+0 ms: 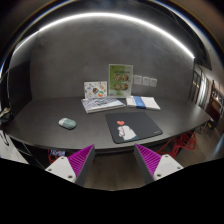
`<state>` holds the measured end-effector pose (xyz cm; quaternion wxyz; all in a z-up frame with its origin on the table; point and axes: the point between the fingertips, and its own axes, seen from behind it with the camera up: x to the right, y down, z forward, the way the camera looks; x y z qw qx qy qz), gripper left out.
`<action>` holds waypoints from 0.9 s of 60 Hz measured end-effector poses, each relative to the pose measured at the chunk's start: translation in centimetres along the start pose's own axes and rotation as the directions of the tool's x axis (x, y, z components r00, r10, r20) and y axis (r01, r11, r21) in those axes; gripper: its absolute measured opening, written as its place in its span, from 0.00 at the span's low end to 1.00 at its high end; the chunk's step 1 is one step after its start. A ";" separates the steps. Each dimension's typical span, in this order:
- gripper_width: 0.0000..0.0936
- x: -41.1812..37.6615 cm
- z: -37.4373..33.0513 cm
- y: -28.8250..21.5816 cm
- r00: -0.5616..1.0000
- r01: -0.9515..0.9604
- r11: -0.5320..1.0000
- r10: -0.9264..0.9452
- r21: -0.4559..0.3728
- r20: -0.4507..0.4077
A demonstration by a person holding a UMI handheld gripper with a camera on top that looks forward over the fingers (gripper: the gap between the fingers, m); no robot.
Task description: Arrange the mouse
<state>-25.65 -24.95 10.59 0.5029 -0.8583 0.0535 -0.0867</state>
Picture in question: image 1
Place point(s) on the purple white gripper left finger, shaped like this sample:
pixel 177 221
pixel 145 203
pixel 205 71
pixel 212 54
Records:
pixel 74 168

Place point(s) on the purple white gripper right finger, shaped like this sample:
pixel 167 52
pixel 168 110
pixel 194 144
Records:
pixel 154 166

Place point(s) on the black mouse pad with heart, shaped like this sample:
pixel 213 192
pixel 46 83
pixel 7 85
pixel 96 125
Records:
pixel 131 126

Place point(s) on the red metal chair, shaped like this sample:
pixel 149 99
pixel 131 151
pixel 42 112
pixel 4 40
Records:
pixel 185 141

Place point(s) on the grey patterned book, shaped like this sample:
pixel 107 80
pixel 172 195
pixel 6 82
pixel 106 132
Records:
pixel 93 105

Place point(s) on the white blue open booklet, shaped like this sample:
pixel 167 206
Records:
pixel 142 102

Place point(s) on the white colourful illustrated card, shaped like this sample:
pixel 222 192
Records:
pixel 95 89

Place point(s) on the green poster with food photos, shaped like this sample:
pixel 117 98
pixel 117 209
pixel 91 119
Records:
pixel 120 80

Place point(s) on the curved white light strip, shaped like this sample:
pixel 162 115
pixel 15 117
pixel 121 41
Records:
pixel 108 17

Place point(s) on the white wall paper right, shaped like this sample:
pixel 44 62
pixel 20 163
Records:
pixel 153 82

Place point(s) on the white wall paper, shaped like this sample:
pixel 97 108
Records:
pixel 138 79
pixel 146 81
pixel 153 82

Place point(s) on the white wall paper middle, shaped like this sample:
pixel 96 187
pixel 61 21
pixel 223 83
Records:
pixel 146 81

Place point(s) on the white wall paper left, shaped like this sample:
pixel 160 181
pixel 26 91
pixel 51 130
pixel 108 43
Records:
pixel 138 79

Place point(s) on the glass door with frame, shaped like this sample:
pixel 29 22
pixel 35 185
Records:
pixel 199 88

